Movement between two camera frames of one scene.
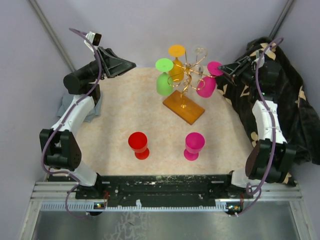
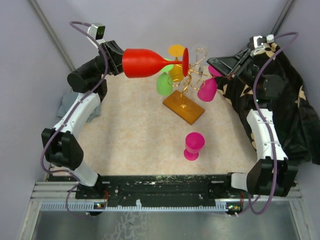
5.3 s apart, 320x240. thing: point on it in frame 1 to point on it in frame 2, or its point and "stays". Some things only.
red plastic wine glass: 138,142 to 138,63
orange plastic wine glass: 177,74 stays
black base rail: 162,187 stays
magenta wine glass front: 194,143 stays
